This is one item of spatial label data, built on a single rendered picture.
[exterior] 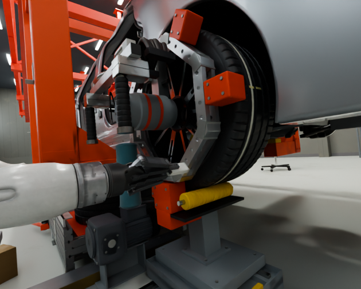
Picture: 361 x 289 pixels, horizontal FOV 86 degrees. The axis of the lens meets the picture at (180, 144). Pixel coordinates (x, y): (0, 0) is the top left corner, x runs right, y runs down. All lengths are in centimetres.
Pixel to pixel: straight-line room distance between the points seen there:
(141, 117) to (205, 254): 62
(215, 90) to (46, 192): 44
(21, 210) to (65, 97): 81
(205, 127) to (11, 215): 46
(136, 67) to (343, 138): 835
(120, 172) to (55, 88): 78
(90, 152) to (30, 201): 76
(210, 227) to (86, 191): 63
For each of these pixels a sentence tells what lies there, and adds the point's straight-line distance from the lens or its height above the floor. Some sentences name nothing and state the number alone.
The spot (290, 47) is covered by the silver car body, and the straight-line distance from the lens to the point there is 65.
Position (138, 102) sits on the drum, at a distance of 70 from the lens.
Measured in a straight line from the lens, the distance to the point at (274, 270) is 105.
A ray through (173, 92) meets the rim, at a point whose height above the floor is 95.
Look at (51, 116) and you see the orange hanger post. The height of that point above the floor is 91.
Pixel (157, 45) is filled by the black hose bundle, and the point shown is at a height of 100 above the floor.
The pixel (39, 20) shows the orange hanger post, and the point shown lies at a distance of 129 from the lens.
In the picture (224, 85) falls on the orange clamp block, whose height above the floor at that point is 85.
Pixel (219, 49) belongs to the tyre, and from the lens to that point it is 70.
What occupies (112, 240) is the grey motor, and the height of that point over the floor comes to 33.
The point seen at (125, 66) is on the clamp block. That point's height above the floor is 92.
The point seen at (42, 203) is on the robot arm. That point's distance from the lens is 40.
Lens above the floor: 69
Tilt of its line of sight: 2 degrees up
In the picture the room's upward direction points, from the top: 5 degrees counter-clockwise
